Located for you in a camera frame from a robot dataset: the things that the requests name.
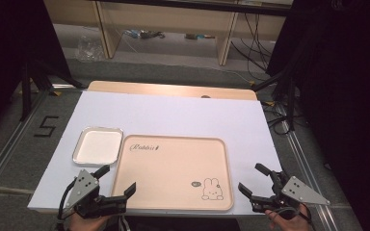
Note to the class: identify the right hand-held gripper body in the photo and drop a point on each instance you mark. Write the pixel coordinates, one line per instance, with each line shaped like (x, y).
(297, 192)

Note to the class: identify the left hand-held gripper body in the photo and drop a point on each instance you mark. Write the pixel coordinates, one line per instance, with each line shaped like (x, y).
(83, 189)

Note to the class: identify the person's right hand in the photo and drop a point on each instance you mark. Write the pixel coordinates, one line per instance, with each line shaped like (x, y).
(290, 223)

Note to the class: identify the person's left hand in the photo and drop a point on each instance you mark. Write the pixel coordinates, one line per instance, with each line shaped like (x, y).
(85, 224)

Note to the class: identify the white square plate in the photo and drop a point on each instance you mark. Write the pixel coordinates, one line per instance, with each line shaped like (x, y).
(98, 147)

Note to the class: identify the pink tray with rabbit print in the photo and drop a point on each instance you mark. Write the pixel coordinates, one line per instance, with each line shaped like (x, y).
(173, 173)

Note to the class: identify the person's dark clothing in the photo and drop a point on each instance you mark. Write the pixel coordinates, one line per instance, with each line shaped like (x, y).
(179, 225)

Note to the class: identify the black metal stand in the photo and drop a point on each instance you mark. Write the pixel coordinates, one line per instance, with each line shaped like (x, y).
(289, 99)
(27, 89)

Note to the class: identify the white board table cover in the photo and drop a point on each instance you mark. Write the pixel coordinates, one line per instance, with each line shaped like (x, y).
(179, 115)

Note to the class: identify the light wooden table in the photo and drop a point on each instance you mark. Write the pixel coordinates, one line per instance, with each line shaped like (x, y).
(160, 89)

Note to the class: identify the black curtain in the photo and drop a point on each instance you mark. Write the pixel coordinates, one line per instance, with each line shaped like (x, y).
(343, 96)
(9, 48)

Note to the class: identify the clear plastic bag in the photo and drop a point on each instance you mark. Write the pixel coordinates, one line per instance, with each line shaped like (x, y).
(89, 48)

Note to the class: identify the small brown floor item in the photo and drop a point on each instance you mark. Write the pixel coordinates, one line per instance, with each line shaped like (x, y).
(199, 36)

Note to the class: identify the beige wooden desk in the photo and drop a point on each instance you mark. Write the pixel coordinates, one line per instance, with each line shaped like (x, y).
(167, 16)

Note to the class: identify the aluminium floor rail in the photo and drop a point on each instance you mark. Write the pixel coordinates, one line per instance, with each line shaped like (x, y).
(9, 150)
(305, 157)

